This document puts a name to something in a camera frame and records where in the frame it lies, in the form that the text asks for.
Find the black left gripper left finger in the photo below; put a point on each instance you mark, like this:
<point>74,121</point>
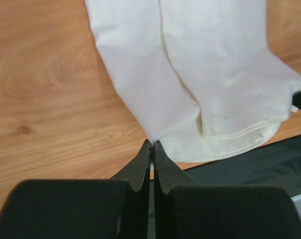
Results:
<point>116,208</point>

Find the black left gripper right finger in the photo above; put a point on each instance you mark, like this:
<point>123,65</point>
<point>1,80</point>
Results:
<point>187,209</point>

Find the white t shirt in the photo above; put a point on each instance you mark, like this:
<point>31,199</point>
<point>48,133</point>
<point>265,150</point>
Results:
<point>196,74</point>

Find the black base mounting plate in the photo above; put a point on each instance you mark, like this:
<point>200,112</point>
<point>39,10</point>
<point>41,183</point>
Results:
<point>277,164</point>

